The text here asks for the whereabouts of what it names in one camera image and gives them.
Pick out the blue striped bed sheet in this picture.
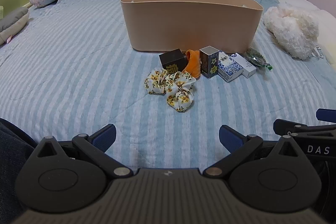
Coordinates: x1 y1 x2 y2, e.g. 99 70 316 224
0 0 336 169

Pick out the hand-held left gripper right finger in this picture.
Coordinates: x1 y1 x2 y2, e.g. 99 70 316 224
202 124 301 178

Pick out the person's leg in dark jeans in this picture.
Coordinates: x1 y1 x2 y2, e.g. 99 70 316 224
0 117 41 224

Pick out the orange cloth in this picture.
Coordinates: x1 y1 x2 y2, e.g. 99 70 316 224
182 49 203 80

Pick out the dark blue box silver top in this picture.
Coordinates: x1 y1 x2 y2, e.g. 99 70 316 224
199 46 220 80

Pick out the green packet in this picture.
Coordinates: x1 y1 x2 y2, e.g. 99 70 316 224
245 47 274 72

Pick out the beige plastic basket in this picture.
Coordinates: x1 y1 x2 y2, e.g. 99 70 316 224
120 0 263 54

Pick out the grey plush toy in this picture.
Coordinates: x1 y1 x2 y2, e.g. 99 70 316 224
0 7 30 44

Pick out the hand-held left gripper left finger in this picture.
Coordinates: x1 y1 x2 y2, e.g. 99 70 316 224
37 124 134 179

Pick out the black box with gold print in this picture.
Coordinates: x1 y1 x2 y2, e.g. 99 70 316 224
159 49 188 71

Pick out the plain white box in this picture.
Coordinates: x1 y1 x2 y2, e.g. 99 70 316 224
229 52 257 79

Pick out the floral scrunchie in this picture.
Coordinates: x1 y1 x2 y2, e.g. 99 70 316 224
165 70 197 112
145 69 170 95

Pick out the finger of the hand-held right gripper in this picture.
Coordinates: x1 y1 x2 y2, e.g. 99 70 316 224
316 108 336 123
273 118 336 137

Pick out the blue white patterned box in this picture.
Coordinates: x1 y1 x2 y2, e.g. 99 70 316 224
217 50 246 82

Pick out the white fluffy plush toy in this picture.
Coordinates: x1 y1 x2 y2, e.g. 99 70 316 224
263 3 320 60

